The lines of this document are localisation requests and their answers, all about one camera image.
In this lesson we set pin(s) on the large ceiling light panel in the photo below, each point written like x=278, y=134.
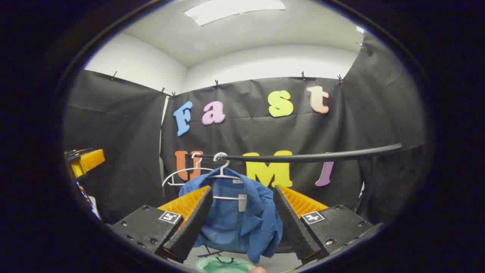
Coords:
x=231, y=9

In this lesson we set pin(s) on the white clothes hanger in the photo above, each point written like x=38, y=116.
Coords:
x=223, y=167
x=178, y=172

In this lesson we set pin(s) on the black clothes rack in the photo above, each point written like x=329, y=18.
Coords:
x=322, y=156

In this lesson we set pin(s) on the green laundry hamper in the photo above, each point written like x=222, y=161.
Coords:
x=212, y=265

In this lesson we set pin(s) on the blue shirt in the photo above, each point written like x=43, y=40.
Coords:
x=231, y=223

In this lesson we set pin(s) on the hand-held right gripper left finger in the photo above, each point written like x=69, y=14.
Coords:
x=193, y=223

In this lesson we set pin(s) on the black backdrop cloth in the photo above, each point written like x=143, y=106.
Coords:
x=250, y=132

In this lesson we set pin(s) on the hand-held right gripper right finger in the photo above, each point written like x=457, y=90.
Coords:
x=293, y=223

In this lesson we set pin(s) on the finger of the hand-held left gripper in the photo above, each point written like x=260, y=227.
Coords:
x=91, y=160

